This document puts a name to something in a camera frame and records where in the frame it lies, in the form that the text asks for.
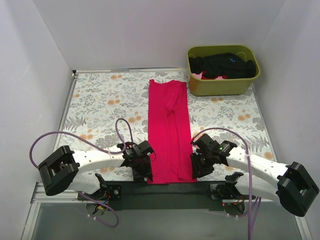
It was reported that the magenta t shirt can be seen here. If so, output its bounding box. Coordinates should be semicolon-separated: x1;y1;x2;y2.
147;79;197;185

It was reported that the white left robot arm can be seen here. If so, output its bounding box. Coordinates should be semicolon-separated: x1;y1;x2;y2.
38;140;155;200

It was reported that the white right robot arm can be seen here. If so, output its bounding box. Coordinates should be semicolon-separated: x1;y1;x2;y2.
190;134;320;217

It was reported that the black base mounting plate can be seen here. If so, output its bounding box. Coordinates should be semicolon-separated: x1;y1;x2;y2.
77;180;256;216

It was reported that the green plastic laundry basket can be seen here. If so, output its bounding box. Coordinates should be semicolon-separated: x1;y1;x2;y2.
186;44;260;96

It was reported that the pink garment in basket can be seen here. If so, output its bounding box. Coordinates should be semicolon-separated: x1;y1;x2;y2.
192;71;227;80

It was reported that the black t shirt in basket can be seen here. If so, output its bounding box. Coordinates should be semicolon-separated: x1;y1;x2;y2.
188;52;257;80

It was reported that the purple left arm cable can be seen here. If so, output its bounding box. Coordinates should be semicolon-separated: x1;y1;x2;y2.
29;118;135;228

